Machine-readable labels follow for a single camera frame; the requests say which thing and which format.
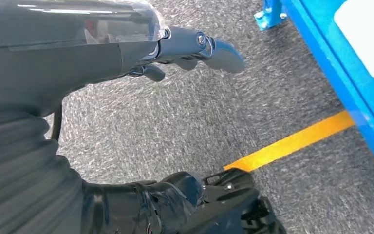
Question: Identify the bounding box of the black robot foot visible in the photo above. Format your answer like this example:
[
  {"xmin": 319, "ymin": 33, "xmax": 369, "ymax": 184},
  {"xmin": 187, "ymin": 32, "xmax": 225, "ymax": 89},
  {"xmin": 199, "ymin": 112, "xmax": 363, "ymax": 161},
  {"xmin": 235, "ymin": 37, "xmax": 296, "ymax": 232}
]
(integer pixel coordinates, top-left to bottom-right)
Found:
[{"xmin": 179, "ymin": 167, "xmax": 287, "ymax": 234}]

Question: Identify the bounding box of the blue metal shelf rack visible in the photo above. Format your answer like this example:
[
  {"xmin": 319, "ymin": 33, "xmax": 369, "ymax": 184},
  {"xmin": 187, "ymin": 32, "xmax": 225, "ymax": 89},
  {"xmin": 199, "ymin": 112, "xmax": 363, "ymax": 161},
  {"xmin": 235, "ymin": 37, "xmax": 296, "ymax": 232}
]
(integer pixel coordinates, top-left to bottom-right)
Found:
[{"xmin": 254, "ymin": 0, "xmax": 374, "ymax": 185}]

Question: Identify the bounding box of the small white plastic bin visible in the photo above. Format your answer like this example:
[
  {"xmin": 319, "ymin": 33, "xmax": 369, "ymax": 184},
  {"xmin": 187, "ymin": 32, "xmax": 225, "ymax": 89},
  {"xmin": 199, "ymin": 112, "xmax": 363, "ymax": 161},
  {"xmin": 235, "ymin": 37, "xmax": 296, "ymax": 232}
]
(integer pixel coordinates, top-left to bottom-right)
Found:
[{"xmin": 333, "ymin": 0, "xmax": 374, "ymax": 95}]

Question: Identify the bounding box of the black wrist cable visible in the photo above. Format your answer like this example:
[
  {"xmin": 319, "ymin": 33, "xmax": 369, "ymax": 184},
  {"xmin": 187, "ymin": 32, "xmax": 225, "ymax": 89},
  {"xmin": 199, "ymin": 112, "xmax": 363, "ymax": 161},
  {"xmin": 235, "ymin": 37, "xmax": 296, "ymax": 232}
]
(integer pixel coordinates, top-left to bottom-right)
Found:
[{"xmin": 51, "ymin": 102, "xmax": 64, "ymax": 142}]

